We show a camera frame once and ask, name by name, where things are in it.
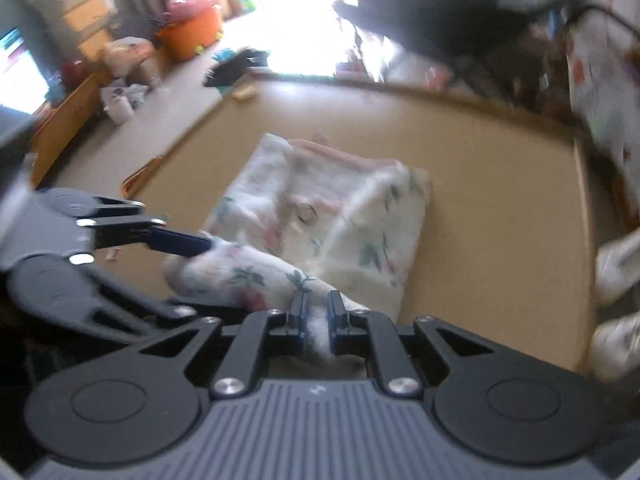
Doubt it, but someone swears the white open sneaker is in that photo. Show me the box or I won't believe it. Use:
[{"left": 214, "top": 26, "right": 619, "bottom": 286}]
[{"left": 595, "top": 232, "right": 640, "bottom": 306}]

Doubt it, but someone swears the cardboard box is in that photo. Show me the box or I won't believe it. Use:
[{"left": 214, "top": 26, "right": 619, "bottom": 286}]
[{"left": 135, "top": 55, "right": 168, "bottom": 86}]

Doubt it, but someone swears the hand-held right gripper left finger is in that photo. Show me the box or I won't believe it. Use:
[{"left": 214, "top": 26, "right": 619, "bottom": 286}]
[{"left": 142, "top": 290, "right": 307, "bottom": 400}]

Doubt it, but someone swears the plastic drawer cabinet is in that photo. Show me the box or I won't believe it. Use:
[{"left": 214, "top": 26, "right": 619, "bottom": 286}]
[{"left": 20, "top": 0, "right": 118, "bottom": 61}]

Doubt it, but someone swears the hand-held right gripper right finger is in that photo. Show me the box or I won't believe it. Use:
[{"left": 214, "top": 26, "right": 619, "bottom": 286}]
[{"left": 326, "top": 290, "right": 493, "bottom": 400}]

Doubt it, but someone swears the pink plastic basket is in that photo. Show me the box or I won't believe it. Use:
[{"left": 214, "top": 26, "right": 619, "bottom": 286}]
[{"left": 165, "top": 0, "right": 223, "bottom": 20}]

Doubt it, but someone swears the black folding lounge chair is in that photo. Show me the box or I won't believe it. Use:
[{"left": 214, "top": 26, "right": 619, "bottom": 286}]
[{"left": 332, "top": 0, "right": 606, "bottom": 61}]

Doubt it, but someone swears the white red printed plastic bag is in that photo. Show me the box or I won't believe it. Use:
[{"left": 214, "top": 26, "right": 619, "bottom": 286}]
[{"left": 102, "top": 37, "right": 157, "bottom": 68}]

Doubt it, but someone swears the white floral shirt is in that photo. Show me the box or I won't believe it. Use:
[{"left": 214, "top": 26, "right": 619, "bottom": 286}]
[{"left": 162, "top": 132, "right": 433, "bottom": 361}]

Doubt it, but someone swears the white laced sneaker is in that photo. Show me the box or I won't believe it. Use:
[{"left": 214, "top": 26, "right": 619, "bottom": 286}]
[{"left": 590, "top": 317, "right": 640, "bottom": 381}]

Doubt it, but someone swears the wooden television cabinet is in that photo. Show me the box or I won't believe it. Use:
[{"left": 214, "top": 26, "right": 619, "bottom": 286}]
[{"left": 30, "top": 72, "right": 113, "bottom": 188}]

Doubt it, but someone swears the quilted heart pattern blanket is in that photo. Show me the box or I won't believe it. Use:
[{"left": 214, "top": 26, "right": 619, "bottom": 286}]
[{"left": 565, "top": 0, "right": 640, "bottom": 201}]

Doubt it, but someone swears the brown wicker basket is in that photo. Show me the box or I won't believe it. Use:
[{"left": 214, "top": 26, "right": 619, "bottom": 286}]
[{"left": 121, "top": 155, "right": 166, "bottom": 198}]

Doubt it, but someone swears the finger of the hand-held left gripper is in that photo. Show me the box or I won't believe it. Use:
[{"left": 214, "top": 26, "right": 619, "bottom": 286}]
[
  {"left": 32, "top": 187, "right": 213, "bottom": 266},
  {"left": 85, "top": 266, "right": 221, "bottom": 335}
]

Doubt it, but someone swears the orange storage bin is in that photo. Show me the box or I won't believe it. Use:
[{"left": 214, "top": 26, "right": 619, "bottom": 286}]
[{"left": 155, "top": 5, "right": 225, "bottom": 63}]

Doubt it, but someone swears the television screen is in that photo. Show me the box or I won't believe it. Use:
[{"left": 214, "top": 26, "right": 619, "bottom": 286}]
[{"left": 0, "top": 27, "right": 51, "bottom": 116}]

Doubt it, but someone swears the green trash bin black bag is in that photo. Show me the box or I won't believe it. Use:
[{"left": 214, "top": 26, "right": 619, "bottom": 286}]
[{"left": 202, "top": 47, "right": 273, "bottom": 98}]

